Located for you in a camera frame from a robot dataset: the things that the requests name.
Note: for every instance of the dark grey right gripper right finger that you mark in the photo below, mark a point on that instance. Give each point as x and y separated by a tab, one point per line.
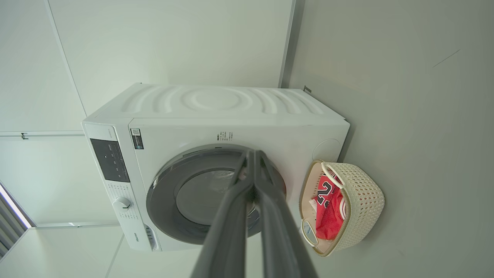
279	239

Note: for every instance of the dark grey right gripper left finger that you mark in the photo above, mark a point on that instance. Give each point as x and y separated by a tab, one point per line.
227	239

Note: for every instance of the red jersey with black number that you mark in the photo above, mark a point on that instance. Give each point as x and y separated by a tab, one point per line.
326	189

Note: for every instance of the grey round glass washer door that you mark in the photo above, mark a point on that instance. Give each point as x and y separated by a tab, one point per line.
173	193

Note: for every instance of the cream perforated laundry basket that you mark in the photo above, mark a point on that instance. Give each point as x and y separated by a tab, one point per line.
362	200

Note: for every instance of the white front-load washing machine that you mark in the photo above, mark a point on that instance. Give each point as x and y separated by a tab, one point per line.
216	112

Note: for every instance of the white control dial knob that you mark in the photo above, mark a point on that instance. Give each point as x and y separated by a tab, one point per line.
122	203

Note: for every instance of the black QR code sticker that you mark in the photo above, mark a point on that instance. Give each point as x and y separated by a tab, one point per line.
136	139

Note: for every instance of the black control display panel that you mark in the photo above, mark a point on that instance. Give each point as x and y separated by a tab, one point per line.
110	160

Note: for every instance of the white partition panel on casters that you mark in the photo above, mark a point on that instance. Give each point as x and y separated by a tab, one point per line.
173	42

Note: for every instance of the small black floor bracket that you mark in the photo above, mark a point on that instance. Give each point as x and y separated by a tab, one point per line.
307	89

